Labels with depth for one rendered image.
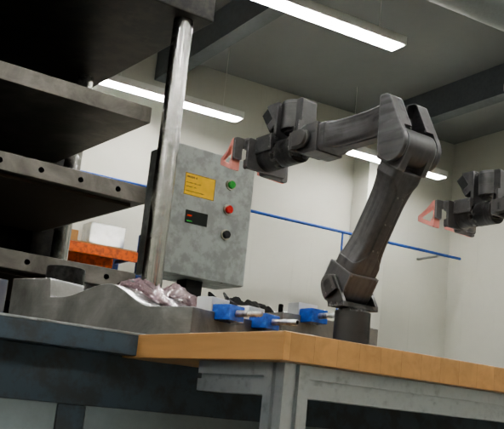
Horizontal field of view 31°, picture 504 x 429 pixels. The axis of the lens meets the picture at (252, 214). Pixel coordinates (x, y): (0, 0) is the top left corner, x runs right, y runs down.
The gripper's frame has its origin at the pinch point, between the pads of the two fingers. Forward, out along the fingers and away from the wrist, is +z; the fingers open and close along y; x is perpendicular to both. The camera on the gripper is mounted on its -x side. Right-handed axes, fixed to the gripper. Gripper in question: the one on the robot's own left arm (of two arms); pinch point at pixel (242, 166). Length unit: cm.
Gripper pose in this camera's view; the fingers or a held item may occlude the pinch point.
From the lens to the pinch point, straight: 192.3
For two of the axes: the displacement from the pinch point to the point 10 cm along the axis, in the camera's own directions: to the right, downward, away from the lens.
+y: -8.0, -2.1, -5.6
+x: -0.9, 9.7, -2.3
